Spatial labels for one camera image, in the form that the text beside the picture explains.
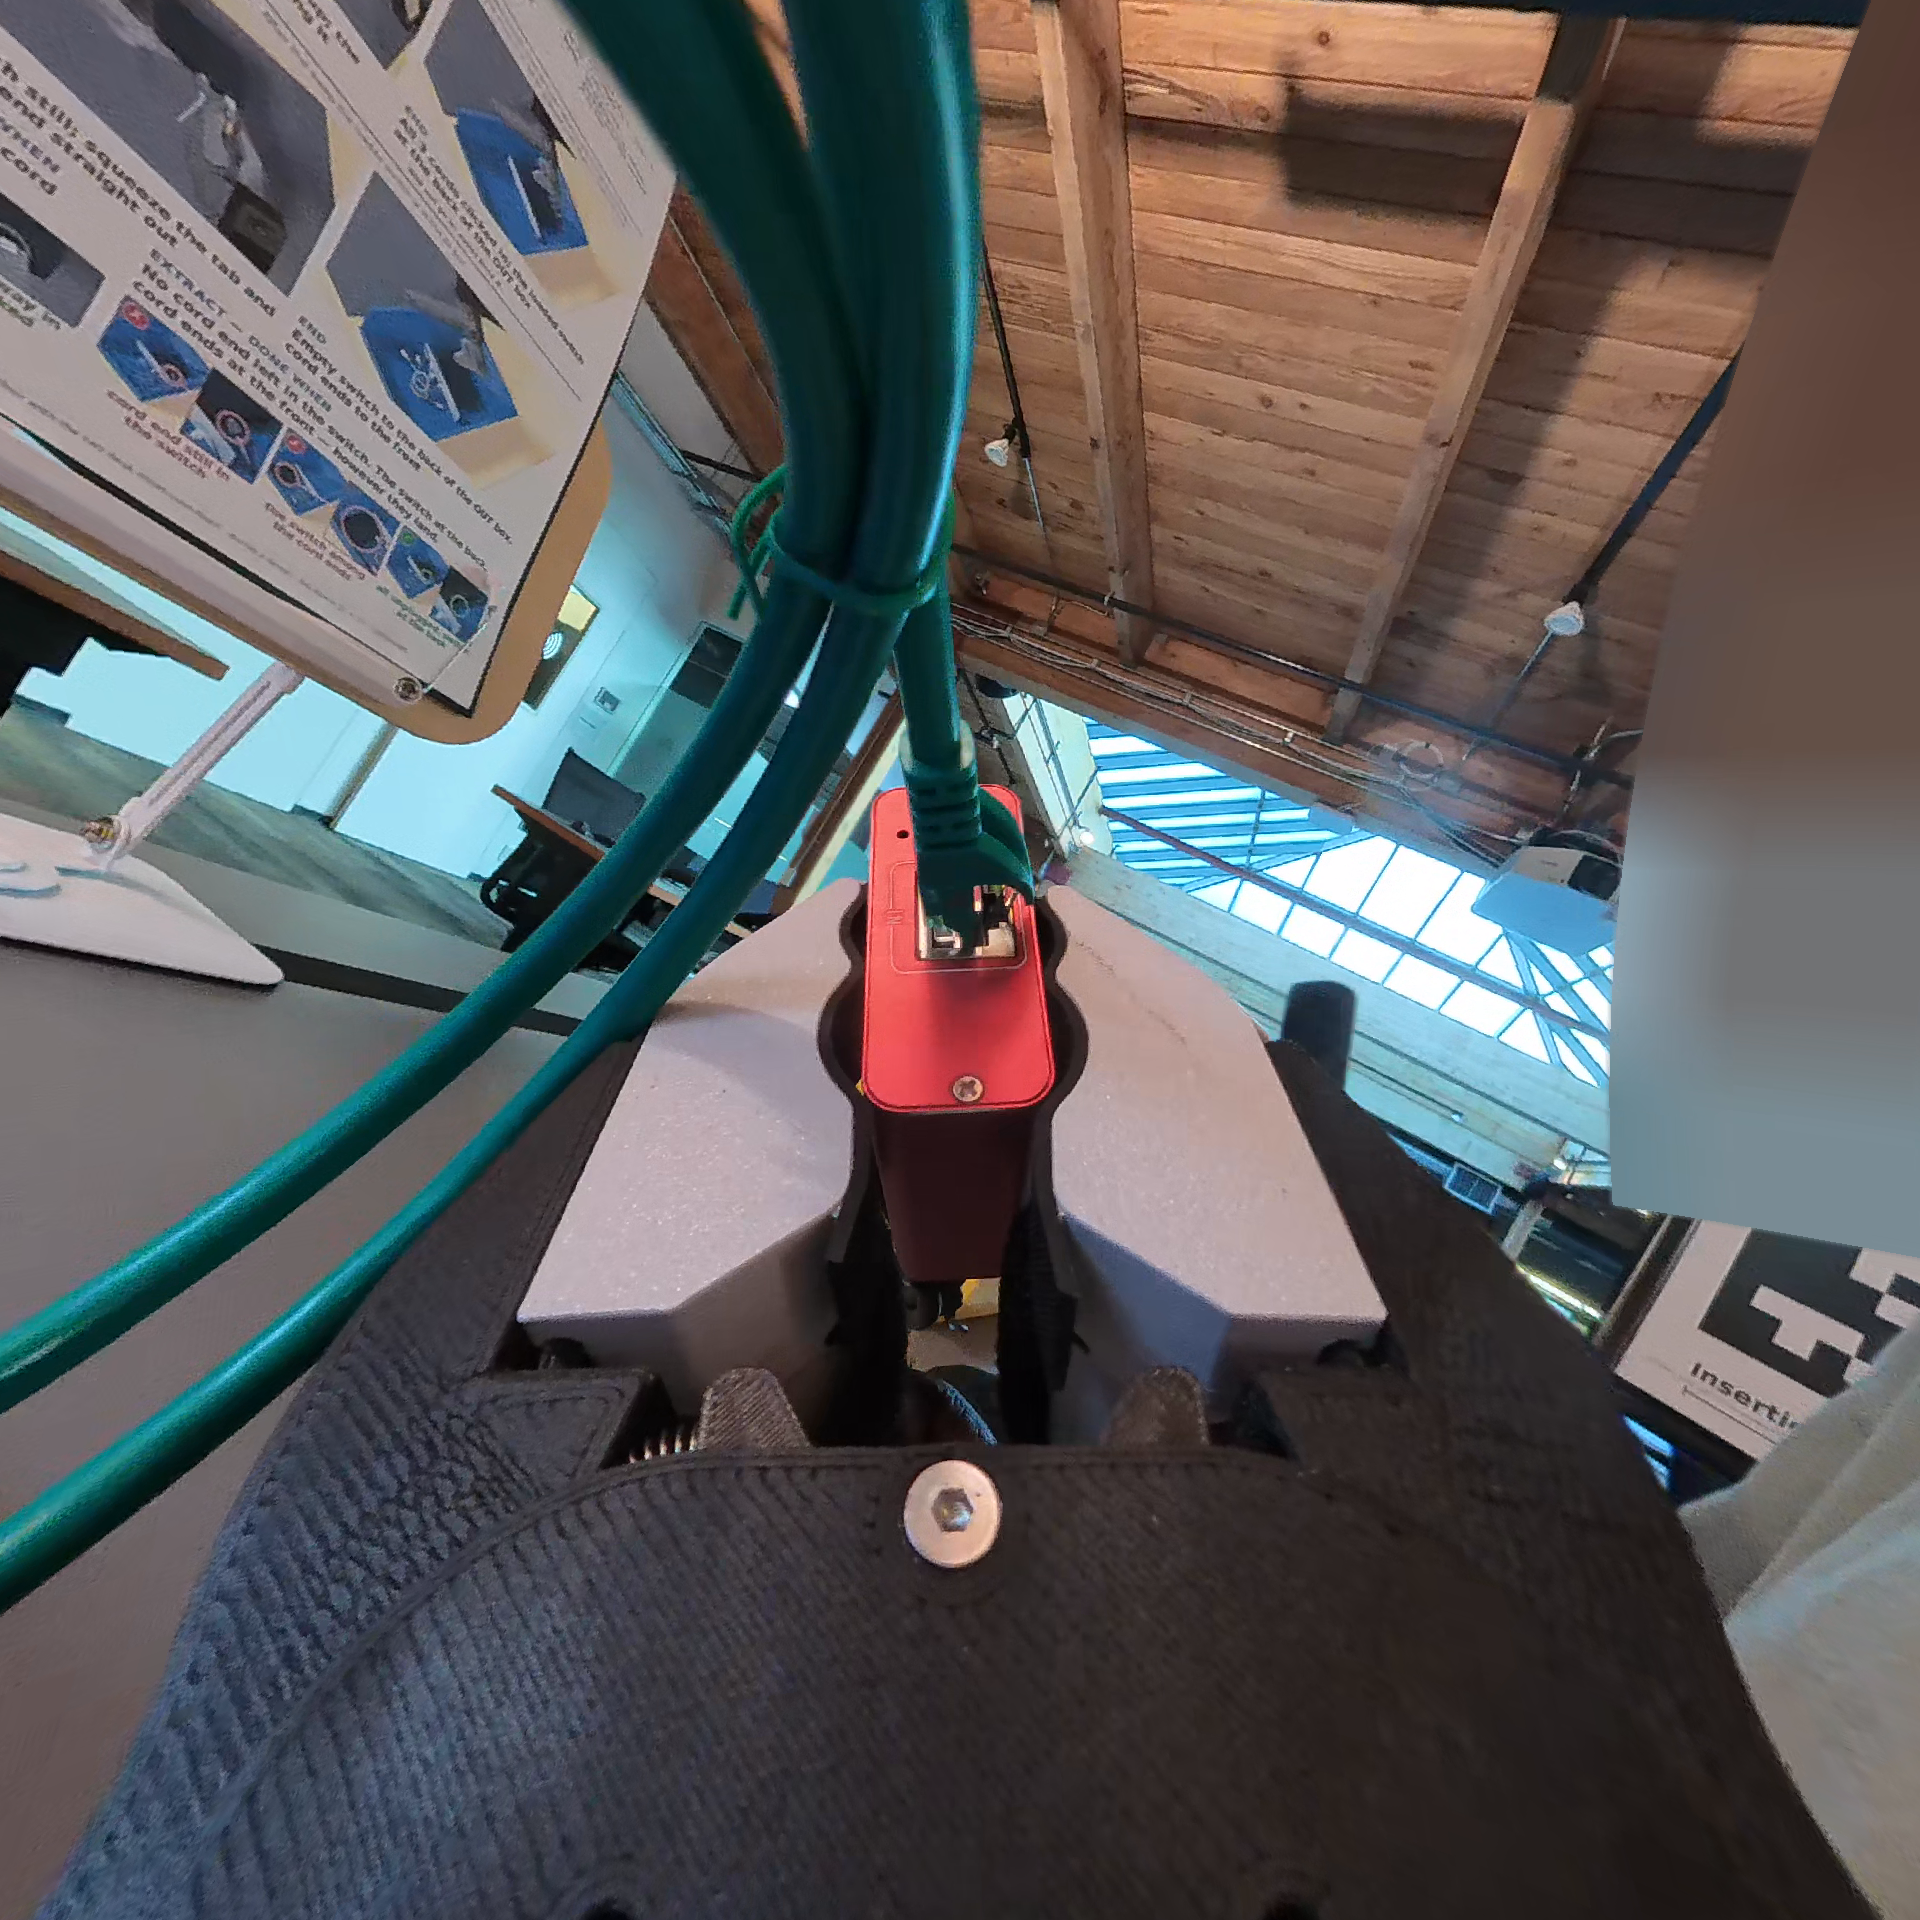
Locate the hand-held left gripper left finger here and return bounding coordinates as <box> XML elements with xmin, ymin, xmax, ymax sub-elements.
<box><xmin>517</xmin><ymin>882</ymin><xmax>916</xmax><ymax>1445</ymax></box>

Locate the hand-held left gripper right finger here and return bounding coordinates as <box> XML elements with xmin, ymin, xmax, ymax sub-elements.
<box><xmin>1000</xmin><ymin>885</ymin><xmax>1389</xmax><ymax>1442</ymax></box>

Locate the red ethernet splitter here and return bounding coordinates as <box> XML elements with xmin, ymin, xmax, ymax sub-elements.
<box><xmin>860</xmin><ymin>785</ymin><xmax>1056</xmax><ymax>1285</ymax></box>

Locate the green ethernet cable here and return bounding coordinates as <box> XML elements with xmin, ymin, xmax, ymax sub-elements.
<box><xmin>0</xmin><ymin>0</ymin><xmax>1037</xmax><ymax>1608</ymax></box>

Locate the grey desk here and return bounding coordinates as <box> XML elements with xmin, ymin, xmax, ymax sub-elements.
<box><xmin>0</xmin><ymin>937</ymin><xmax>647</xmax><ymax>1892</ymax></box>

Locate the wooden office table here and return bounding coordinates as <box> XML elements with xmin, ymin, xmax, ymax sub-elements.
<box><xmin>491</xmin><ymin>785</ymin><xmax>781</xmax><ymax>933</ymax></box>

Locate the black office chair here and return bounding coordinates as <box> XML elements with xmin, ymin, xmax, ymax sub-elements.
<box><xmin>480</xmin><ymin>750</ymin><xmax>707</xmax><ymax>946</ymax></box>

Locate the black-framed sign board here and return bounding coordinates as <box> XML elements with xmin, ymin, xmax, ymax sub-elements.
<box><xmin>1612</xmin><ymin>1218</ymin><xmax>1920</xmax><ymax>1465</ymax></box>

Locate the person's beige sweater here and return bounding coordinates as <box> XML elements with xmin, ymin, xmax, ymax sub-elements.
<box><xmin>1679</xmin><ymin>1320</ymin><xmax>1920</xmax><ymax>1920</ymax></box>

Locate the instruction board with wooden frame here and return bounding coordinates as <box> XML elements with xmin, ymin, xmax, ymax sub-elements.
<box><xmin>0</xmin><ymin>0</ymin><xmax>684</xmax><ymax>748</ymax></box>

